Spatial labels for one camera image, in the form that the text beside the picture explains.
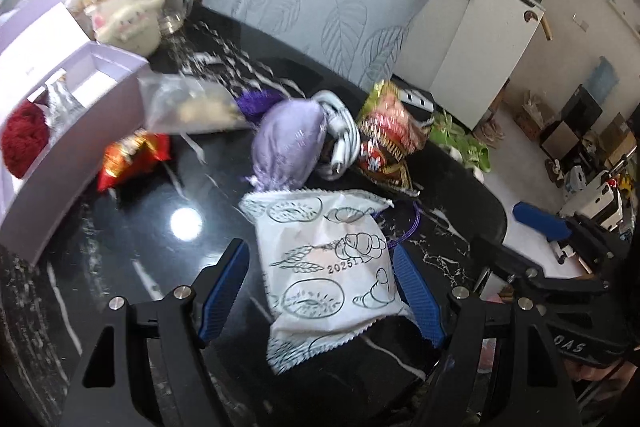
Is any red knitted yarn ball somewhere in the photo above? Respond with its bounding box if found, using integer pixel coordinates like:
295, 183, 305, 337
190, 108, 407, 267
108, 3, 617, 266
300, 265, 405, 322
1, 100, 50, 179

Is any green gold cereal packet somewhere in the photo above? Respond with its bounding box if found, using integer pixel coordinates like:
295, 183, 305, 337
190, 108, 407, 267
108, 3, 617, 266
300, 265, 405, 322
355, 80, 431, 196

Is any white bread print snack bag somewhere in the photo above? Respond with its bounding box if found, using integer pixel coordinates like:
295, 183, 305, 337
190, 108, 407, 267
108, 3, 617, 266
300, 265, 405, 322
239, 190, 412, 374

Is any lavender gift box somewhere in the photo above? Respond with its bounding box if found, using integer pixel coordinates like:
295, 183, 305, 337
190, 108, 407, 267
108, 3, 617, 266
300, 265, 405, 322
1, 0, 149, 263

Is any white cabinet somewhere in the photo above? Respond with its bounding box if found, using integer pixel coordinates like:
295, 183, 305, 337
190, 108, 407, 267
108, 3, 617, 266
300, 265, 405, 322
394, 0, 544, 129

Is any white usb cable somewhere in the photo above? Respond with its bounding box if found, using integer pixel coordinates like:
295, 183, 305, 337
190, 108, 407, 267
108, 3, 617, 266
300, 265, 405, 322
310, 89, 362, 180

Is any clear zip bag with snacks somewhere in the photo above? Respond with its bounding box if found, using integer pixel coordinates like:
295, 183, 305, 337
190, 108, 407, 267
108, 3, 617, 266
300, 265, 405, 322
138, 72, 250, 135

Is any purple embroidered sachet pouch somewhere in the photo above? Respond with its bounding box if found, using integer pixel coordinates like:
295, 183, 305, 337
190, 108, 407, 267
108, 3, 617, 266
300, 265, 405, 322
250, 98, 326, 192

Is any red gold candy packet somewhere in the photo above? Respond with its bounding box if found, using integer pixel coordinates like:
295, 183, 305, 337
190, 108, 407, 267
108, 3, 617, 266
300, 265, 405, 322
96, 130, 170, 193

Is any silver foil snack packet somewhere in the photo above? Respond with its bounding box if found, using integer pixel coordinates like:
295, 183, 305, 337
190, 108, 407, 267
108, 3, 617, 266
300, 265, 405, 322
46, 76, 85, 140

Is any clear glass mug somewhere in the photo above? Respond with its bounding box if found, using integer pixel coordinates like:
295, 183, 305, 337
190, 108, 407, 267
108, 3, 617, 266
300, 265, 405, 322
158, 0, 194, 36

